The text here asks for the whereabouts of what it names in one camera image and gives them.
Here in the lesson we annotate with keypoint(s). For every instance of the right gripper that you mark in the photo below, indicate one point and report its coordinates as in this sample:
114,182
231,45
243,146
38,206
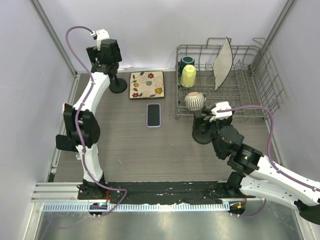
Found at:
225,122

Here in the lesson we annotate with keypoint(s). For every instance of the white phone stand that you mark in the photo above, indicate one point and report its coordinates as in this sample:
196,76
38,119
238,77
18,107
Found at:
78,156

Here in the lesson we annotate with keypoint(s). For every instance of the dark green mug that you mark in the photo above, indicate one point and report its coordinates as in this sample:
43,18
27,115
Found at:
184,61

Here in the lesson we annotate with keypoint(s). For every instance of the black phone stand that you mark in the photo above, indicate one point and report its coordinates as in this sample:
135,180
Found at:
201,128
117,85

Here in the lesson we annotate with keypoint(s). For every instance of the black mounting base plate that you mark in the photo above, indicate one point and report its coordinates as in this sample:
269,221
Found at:
161,192

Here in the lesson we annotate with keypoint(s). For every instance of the floral square plate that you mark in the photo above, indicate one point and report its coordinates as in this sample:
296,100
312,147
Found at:
146,85

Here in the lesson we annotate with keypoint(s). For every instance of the white curved plate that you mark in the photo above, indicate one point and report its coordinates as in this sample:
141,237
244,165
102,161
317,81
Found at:
223,64

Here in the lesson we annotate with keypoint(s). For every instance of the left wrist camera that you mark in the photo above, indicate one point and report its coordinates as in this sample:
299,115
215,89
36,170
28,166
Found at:
99,36

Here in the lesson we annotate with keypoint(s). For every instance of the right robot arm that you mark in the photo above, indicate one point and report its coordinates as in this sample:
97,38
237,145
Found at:
254,173

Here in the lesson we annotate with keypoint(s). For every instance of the metal dish rack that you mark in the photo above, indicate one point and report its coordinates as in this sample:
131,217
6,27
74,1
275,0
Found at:
253,78

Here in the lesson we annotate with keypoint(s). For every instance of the lavender case phone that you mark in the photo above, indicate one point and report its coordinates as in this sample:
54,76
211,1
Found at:
153,115

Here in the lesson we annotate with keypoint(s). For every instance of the striped round mug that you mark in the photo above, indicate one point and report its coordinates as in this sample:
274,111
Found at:
195,101

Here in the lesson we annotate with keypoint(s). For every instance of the white cable duct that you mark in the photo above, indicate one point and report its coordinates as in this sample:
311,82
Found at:
95,207

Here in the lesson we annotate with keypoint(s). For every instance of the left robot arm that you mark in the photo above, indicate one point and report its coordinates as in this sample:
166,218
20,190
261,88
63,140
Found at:
81,125

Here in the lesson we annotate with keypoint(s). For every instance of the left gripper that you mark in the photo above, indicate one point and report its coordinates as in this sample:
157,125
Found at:
94,54

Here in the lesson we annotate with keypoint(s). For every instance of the pink case phone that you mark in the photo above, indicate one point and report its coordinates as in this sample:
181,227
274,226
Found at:
63,108

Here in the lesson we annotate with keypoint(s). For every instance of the yellow faceted cup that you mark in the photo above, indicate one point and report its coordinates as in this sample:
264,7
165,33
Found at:
188,76

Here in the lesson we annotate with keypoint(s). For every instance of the black phone on white stand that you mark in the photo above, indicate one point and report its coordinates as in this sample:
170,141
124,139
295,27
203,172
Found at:
64,143

